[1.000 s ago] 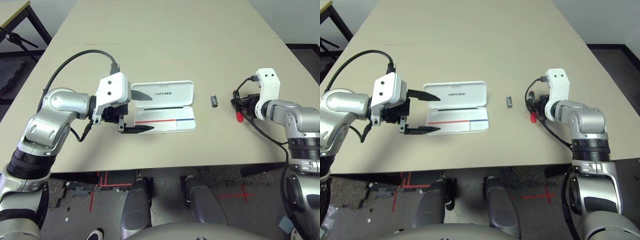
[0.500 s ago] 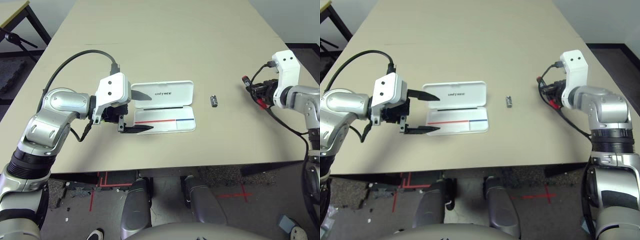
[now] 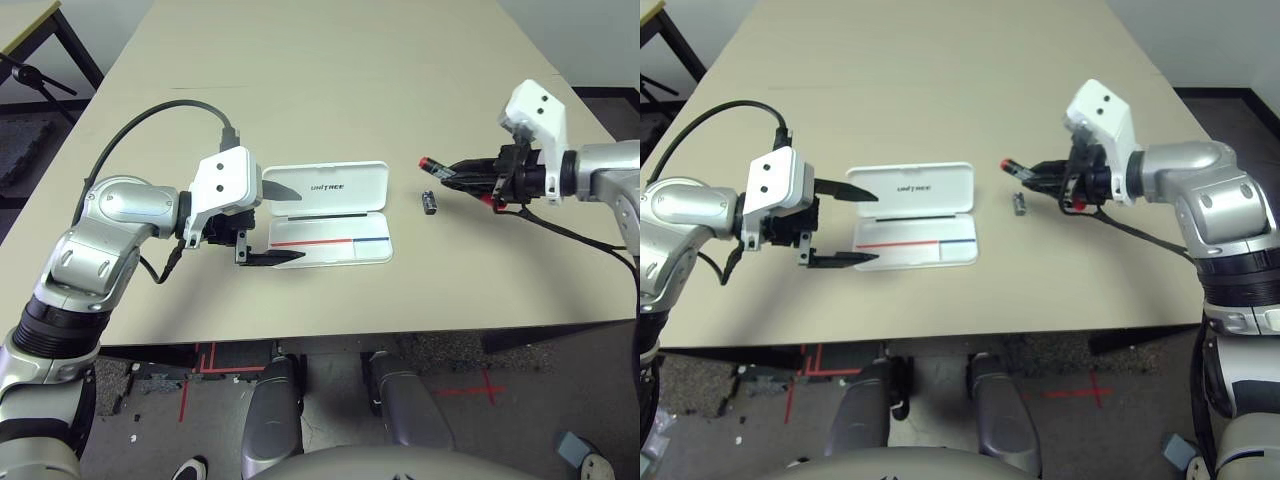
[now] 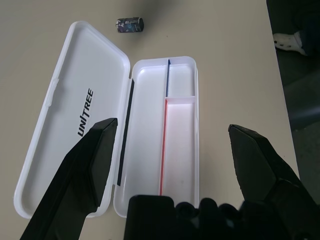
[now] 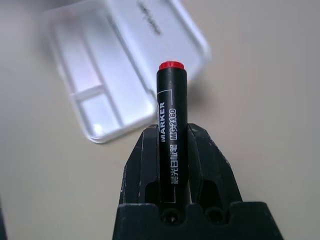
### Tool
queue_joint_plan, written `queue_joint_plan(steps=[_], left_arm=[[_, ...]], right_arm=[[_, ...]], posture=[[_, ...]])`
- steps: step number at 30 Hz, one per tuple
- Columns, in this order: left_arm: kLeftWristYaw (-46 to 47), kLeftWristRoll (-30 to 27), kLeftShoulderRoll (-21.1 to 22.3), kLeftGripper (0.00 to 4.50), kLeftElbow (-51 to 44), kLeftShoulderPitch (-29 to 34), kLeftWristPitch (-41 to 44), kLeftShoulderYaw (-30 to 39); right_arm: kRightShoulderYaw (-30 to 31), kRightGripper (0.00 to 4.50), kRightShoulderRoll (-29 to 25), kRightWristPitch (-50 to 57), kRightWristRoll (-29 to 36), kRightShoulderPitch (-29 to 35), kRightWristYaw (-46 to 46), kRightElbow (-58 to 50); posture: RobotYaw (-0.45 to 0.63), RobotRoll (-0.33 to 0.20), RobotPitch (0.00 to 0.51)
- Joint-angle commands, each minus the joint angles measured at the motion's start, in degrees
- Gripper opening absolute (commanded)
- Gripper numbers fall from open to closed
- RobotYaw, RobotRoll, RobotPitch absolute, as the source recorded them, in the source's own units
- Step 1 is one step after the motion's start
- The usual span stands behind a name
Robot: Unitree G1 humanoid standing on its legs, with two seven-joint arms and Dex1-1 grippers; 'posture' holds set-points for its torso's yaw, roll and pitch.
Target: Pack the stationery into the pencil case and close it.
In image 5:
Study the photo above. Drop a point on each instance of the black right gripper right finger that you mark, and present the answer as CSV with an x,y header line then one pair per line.
x,y
210,162

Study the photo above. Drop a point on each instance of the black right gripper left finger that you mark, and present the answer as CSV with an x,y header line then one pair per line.
x,y
140,162

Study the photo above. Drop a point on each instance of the black marker red cap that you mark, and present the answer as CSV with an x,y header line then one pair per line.
x,y
172,125

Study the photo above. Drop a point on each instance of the white plastic pencil case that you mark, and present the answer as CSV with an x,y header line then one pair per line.
x,y
125,50

